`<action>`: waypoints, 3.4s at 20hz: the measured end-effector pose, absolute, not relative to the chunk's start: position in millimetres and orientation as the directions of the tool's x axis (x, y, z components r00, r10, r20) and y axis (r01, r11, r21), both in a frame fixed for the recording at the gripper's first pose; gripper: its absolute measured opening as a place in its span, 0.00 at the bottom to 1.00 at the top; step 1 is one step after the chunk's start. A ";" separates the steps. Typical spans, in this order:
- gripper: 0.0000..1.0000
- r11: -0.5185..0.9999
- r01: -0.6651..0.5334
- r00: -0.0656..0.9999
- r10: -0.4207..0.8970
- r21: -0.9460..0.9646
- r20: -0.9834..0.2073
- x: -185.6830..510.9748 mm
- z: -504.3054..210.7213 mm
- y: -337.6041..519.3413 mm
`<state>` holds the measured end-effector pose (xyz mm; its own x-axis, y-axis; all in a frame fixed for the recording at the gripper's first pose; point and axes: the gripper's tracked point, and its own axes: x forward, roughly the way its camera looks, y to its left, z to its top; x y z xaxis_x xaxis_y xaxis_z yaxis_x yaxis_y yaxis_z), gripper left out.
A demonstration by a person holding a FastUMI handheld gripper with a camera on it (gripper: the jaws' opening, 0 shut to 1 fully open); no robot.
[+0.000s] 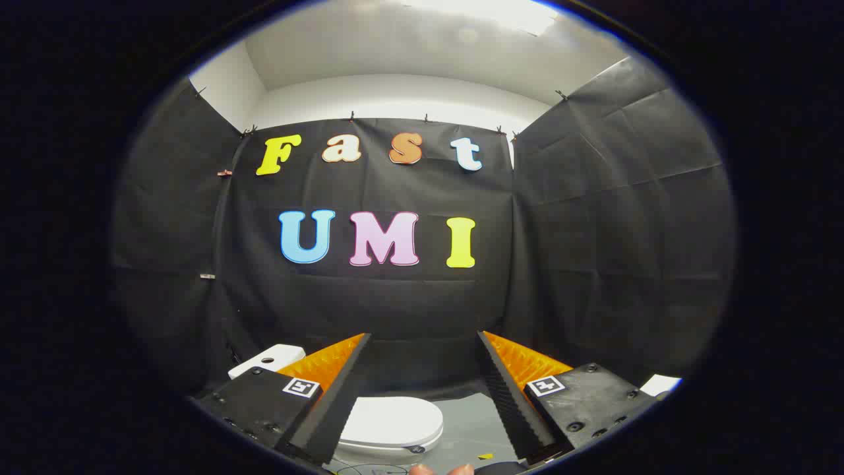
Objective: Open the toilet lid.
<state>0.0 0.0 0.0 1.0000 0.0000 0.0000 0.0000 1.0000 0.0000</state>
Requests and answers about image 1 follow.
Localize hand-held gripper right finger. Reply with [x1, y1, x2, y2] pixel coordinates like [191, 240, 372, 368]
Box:
[477, 331, 662, 466]

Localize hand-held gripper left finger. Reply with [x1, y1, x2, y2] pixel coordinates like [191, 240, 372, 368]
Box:
[195, 333, 372, 466]

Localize white toilet tank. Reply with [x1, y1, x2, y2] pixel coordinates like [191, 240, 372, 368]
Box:
[227, 344, 307, 381]

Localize grey base board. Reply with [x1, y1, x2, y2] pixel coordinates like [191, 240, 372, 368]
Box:
[326, 393, 528, 474]

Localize black backdrop cloth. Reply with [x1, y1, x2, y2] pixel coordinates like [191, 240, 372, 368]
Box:
[112, 56, 736, 403]

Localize thin black cables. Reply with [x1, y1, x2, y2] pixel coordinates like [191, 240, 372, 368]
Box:
[335, 464, 411, 475]

